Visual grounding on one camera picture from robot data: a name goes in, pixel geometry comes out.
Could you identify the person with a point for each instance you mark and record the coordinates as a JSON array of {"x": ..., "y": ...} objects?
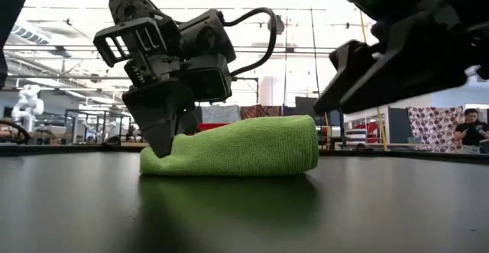
[
  {"x": 132, "y": 132},
  {"x": 471, "y": 130}
]

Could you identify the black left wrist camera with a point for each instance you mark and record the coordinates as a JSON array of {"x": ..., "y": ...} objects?
[{"x": 210, "y": 81}]

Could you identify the grey cloth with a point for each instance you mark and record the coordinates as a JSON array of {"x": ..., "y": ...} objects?
[{"x": 219, "y": 113}]

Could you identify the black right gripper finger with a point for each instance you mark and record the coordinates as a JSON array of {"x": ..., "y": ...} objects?
[
  {"x": 412, "y": 75},
  {"x": 347, "y": 65}
]

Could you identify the black table frame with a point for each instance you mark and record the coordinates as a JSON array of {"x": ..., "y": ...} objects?
[{"x": 57, "y": 150}]

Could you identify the green microfibre towel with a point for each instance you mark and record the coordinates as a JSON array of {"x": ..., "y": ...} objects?
[{"x": 248, "y": 150}]

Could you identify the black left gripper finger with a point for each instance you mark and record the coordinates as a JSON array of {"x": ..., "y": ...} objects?
[
  {"x": 156, "y": 115},
  {"x": 188, "y": 122}
]

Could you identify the black cage frame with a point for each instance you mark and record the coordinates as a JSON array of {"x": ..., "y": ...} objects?
[{"x": 95, "y": 110}]

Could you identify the red cabinet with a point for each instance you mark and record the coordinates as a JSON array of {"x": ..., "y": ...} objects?
[{"x": 210, "y": 126}]

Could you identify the red white striped object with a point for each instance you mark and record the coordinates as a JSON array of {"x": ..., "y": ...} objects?
[{"x": 359, "y": 134}]

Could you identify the black hanging ceiling fixture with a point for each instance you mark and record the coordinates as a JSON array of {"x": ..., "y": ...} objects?
[{"x": 276, "y": 24}]

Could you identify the white humanoid robot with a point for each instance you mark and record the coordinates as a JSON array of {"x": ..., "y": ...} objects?
[{"x": 28, "y": 100}]

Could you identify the brown patterned cloth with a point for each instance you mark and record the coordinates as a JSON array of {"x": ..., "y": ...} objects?
[{"x": 261, "y": 111}]

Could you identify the white dotted cloth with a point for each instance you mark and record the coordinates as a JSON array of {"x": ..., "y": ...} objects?
[{"x": 435, "y": 127}]

